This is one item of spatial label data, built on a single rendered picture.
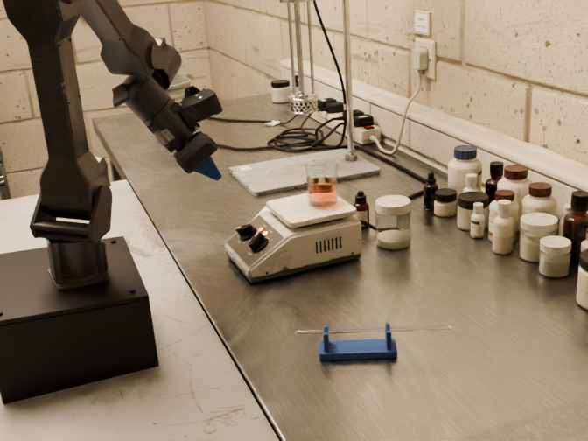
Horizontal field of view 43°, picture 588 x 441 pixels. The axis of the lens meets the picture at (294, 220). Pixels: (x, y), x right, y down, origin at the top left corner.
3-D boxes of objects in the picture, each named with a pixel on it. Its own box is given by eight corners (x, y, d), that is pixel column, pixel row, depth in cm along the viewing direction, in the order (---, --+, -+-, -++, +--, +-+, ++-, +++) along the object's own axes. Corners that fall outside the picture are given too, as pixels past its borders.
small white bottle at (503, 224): (507, 256, 122) (510, 206, 119) (488, 252, 124) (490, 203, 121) (516, 249, 125) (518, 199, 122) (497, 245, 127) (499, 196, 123)
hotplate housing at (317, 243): (249, 286, 118) (245, 239, 115) (225, 256, 129) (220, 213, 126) (375, 256, 125) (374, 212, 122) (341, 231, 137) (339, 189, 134)
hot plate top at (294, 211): (290, 228, 118) (290, 223, 118) (264, 206, 129) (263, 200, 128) (359, 214, 122) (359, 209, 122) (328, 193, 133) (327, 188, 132)
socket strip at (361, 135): (361, 145, 188) (361, 129, 186) (304, 114, 222) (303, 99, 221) (381, 142, 189) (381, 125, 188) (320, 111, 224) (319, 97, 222)
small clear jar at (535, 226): (563, 258, 120) (566, 220, 118) (536, 267, 118) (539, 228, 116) (536, 246, 125) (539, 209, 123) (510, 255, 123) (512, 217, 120)
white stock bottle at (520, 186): (508, 234, 130) (511, 175, 126) (488, 223, 136) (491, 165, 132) (538, 228, 132) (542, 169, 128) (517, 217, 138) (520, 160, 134)
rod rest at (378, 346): (318, 360, 97) (318, 336, 95) (319, 346, 100) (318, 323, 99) (397, 358, 96) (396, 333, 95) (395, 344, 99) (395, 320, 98)
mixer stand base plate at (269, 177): (254, 196, 157) (253, 192, 157) (227, 171, 175) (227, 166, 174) (382, 172, 166) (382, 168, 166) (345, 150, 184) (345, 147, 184)
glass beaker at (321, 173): (308, 213, 123) (305, 165, 120) (304, 202, 128) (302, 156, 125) (345, 210, 123) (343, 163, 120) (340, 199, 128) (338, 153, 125)
